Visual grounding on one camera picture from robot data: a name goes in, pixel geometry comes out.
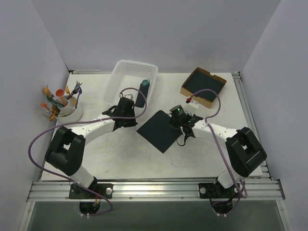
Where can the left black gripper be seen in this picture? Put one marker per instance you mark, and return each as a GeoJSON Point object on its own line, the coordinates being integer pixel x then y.
{"type": "Point", "coordinates": [126, 106]}

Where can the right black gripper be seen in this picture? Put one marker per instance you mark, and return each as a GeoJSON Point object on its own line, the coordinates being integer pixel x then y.
{"type": "Point", "coordinates": [186, 130]}

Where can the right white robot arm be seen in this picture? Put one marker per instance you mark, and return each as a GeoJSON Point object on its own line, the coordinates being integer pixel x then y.
{"type": "Point", "coordinates": [240, 149]}

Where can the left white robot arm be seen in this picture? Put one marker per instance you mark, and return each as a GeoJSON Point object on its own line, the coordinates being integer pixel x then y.
{"type": "Point", "coordinates": [66, 149]}

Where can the dark rolled napkin bundle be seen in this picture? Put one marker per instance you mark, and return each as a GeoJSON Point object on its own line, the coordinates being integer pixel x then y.
{"type": "Point", "coordinates": [141, 97]}

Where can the brown cardboard napkin box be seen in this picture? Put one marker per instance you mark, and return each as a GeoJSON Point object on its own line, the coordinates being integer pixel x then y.
{"type": "Point", "coordinates": [201, 79]}

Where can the white perforated plastic basket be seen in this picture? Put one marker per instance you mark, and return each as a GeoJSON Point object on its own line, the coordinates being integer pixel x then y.
{"type": "Point", "coordinates": [129, 74]}

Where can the purple fork in cup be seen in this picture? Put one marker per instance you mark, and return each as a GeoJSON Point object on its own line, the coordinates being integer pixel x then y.
{"type": "Point", "coordinates": [75, 90]}

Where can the white utensil holder cup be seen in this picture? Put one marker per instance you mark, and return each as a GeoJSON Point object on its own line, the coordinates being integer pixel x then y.
{"type": "Point", "coordinates": [71, 112]}

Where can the aluminium frame rail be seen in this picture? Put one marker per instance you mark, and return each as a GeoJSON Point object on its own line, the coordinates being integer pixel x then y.
{"type": "Point", "coordinates": [56, 191]}

